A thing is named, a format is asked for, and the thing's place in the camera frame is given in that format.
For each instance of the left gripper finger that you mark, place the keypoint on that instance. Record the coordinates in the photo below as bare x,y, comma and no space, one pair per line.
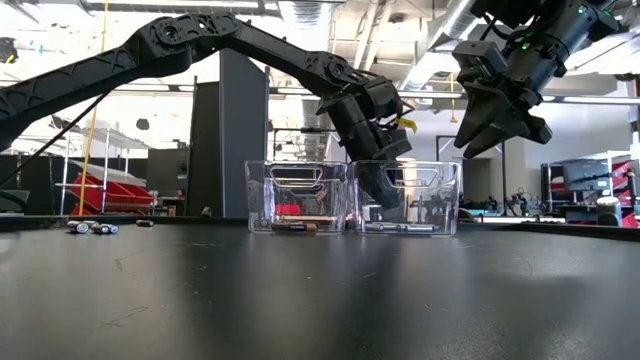
392,185
374,180

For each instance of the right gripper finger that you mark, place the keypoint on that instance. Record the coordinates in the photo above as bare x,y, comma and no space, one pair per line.
505,134
485,112

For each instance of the clear plastic bin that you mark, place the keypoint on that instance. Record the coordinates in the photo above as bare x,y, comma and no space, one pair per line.
430,200
295,200

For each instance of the white battery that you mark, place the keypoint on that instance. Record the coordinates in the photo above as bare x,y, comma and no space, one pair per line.
380,227
420,228

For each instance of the black copper battery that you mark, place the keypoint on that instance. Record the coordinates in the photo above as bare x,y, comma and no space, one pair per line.
100,229
295,227
261,223

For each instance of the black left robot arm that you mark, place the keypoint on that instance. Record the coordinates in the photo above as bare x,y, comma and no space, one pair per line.
75,80

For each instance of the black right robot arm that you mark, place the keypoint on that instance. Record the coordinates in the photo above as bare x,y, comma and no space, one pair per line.
505,10

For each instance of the yellow hanging pendant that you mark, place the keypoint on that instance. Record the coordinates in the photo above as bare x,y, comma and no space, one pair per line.
452,119

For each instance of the yellow tape tag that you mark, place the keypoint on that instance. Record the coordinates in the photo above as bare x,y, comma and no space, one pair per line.
407,124

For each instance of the long ceiling light bar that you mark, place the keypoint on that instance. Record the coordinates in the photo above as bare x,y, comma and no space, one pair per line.
590,99

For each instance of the dark computer monitor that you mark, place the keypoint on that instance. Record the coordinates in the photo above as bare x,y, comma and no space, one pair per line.
585,175

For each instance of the red crate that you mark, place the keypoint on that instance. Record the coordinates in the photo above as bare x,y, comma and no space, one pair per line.
287,209

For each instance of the red shelving rack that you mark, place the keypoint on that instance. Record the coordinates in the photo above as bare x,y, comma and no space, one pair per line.
625,172

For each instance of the dark partition panel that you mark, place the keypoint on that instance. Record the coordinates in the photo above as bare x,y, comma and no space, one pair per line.
240,150

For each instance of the white cylindrical container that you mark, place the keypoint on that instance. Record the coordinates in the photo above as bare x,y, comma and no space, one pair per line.
608,210

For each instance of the small far-left battery pair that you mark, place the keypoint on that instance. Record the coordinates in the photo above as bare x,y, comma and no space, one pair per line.
145,223

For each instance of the red storage bins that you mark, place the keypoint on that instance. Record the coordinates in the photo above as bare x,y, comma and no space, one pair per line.
115,195

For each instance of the far-left battery cluster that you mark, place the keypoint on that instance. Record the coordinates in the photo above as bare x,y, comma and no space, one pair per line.
77,227

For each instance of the black ceiling device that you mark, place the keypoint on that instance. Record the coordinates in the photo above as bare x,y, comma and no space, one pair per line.
7,50

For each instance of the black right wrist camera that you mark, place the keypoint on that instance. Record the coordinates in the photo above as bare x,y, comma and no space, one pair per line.
477,57

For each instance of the large silver ventilation duct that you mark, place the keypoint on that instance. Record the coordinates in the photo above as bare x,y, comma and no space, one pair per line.
450,25

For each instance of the batteries near left frame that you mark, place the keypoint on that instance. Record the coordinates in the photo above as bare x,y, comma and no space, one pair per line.
114,229

